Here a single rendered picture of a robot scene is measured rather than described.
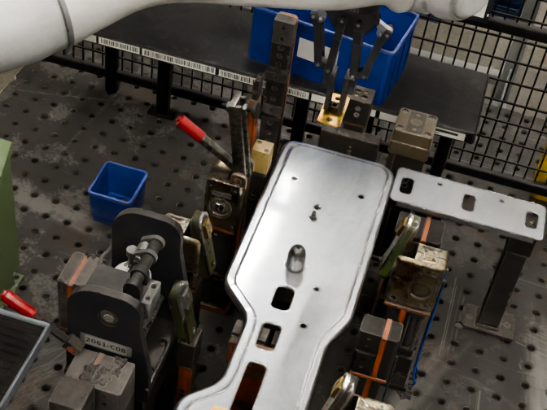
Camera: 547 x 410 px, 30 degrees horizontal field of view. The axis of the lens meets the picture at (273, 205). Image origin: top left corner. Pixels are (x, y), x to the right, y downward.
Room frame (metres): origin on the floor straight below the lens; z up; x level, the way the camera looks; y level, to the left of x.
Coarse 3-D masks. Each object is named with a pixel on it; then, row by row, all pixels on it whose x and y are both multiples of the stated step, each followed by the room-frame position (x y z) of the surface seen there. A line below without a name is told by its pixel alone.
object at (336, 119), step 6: (336, 96) 1.37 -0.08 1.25; (330, 102) 1.33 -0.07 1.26; (336, 102) 1.34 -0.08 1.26; (330, 108) 1.32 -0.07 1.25; (336, 108) 1.32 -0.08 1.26; (324, 114) 1.31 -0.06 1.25; (330, 114) 1.32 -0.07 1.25; (336, 114) 1.32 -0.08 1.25; (342, 114) 1.32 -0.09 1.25; (318, 120) 1.29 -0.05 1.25; (324, 120) 1.30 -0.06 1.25; (336, 120) 1.30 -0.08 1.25; (336, 126) 1.29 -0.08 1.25
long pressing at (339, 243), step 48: (288, 144) 1.52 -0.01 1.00; (288, 192) 1.38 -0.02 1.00; (336, 192) 1.40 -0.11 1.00; (384, 192) 1.43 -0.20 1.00; (288, 240) 1.26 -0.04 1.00; (336, 240) 1.28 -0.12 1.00; (240, 288) 1.13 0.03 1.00; (288, 288) 1.15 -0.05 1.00; (336, 288) 1.17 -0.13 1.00; (240, 336) 1.03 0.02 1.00; (288, 336) 1.05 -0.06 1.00; (336, 336) 1.07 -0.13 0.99; (288, 384) 0.95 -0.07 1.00
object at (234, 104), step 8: (240, 96) 1.37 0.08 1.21; (224, 104) 1.36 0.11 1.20; (232, 104) 1.34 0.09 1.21; (240, 104) 1.36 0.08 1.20; (248, 104) 1.36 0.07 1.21; (256, 104) 1.35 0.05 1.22; (232, 112) 1.34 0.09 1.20; (240, 112) 1.34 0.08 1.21; (256, 112) 1.34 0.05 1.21; (232, 120) 1.34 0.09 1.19; (240, 120) 1.33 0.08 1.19; (232, 128) 1.34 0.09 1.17; (240, 128) 1.33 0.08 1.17; (232, 136) 1.34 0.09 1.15; (240, 136) 1.33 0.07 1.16; (248, 136) 1.37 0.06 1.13; (232, 144) 1.34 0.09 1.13; (240, 144) 1.33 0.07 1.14; (248, 144) 1.36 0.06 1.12; (232, 152) 1.34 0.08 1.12; (240, 152) 1.33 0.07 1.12; (248, 152) 1.36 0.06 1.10; (240, 160) 1.33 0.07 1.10; (248, 160) 1.36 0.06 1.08; (240, 168) 1.33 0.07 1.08; (248, 168) 1.36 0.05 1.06; (248, 176) 1.36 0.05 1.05
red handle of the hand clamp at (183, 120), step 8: (176, 120) 1.37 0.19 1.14; (184, 120) 1.36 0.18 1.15; (184, 128) 1.36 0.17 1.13; (192, 128) 1.36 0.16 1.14; (192, 136) 1.36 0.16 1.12; (200, 136) 1.36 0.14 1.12; (208, 144) 1.35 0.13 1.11; (216, 144) 1.36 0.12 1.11; (216, 152) 1.35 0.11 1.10; (224, 152) 1.36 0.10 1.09; (224, 160) 1.35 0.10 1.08; (232, 160) 1.35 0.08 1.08; (232, 168) 1.35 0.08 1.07
